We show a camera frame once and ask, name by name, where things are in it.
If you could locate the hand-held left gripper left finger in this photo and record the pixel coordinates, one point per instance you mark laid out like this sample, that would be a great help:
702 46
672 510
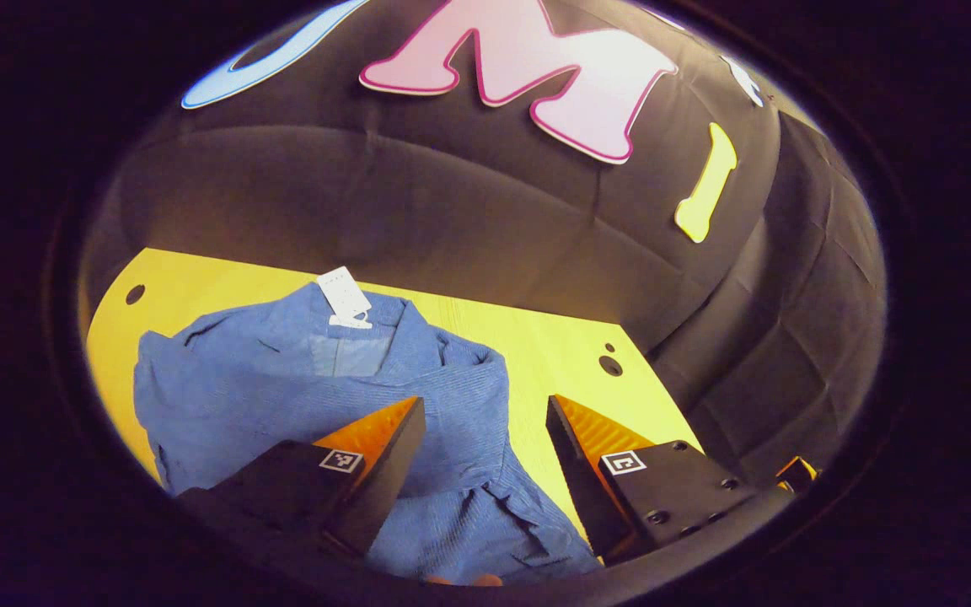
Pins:
388 472

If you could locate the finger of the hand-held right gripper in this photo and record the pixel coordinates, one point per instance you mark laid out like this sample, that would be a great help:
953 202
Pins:
797 474

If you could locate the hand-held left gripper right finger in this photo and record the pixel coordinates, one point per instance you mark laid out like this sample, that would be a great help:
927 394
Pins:
574 480

